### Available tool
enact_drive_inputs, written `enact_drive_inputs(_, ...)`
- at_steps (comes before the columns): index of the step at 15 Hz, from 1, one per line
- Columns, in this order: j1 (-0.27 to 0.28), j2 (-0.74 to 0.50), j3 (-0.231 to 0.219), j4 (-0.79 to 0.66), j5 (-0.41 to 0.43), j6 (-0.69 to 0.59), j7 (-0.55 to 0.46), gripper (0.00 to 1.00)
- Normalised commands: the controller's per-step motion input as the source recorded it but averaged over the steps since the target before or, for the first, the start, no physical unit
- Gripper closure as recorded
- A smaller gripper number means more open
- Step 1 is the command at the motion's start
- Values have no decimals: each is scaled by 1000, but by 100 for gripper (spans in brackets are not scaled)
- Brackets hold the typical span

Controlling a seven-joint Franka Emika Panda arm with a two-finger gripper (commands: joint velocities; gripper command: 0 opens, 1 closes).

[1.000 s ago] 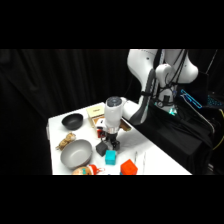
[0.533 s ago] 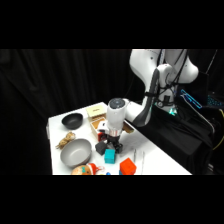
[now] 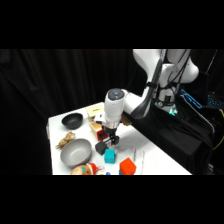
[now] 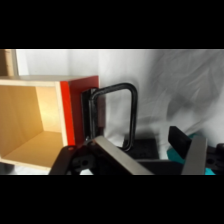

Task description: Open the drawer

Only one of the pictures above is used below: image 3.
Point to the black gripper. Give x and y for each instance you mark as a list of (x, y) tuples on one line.
[(111, 131)]

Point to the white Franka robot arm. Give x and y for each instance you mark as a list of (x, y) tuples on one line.
[(114, 106)]

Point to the light wooden drawer box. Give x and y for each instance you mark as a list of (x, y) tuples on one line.
[(95, 110)]

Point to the dark grey cube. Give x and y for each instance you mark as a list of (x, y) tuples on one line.
[(100, 148)]

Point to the teal toy block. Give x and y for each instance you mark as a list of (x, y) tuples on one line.
[(109, 156)]

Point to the tan flat board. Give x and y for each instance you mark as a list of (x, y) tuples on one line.
[(126, 120)]

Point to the orange toy block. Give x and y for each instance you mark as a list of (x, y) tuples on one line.
[(128, 166)]

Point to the blue toy block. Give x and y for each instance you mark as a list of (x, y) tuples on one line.
[(120, 172)]

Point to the grey bowl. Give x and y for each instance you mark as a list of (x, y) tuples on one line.
[(76, 152)]

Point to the red and white plush toy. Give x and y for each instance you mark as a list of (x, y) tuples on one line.
[(83, 170)]

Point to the black bowl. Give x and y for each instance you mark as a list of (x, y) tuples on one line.
[(72, 120)]

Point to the black cloth covered stand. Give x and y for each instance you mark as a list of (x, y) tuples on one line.
[(173, 133)]

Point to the green light on base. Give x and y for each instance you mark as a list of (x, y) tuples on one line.
[(172, 111)]

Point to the black curtain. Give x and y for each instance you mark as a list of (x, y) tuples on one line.
[(50, 80)]

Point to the blue lit device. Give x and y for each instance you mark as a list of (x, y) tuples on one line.
[(191, 98)]

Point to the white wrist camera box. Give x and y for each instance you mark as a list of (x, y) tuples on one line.
[(98, 118)]

